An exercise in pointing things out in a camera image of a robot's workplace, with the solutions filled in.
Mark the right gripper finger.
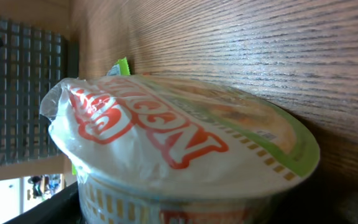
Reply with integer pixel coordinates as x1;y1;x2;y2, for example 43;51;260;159
5;182;81;224

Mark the instant noodle cup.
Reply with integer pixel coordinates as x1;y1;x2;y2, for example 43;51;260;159
40;75;320;223

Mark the green snack bag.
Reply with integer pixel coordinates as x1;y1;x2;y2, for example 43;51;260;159
106;57;131;76

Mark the grey plastic shopping basket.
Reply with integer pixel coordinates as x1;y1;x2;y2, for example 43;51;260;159
0;16;79;167

